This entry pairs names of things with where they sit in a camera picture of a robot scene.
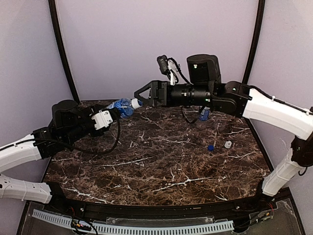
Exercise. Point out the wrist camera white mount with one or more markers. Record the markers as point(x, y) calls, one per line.
point(102, 119)
point(170, 68)

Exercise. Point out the white water bottle cap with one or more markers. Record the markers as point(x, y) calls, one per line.
point(136, 103)

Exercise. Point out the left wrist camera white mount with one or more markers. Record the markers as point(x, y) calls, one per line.
point(102, 119)

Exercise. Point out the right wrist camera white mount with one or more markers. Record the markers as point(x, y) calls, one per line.
point(170, 68)

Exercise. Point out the black vertical frame post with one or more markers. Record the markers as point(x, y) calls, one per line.
point(61, 49)
point(254, 41)

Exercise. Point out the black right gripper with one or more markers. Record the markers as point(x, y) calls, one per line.
point(159, 93)

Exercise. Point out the white slotted cable duct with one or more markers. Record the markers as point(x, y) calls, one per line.
point(119, 226)

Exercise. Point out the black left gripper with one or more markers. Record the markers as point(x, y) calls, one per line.
point(113, 113)

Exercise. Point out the clear bottle white cap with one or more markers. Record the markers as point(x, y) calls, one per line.
point(219, 126)

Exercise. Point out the black vertical frame post right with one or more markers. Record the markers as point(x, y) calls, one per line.
point(254, 41)

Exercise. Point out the black front table rail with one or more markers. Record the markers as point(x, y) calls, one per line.
point(96, 211)

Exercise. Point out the black vertical frame post left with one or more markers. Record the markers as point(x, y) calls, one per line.
point(61, 49)

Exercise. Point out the blue label water bottle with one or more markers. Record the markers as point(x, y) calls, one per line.
point(123, 106)

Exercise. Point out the black table edge rail right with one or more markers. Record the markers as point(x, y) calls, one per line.
point(260, 145)

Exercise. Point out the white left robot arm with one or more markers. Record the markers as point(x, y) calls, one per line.
point(68, 125)

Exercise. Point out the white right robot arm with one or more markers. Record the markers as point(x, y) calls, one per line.
point(204, 88)

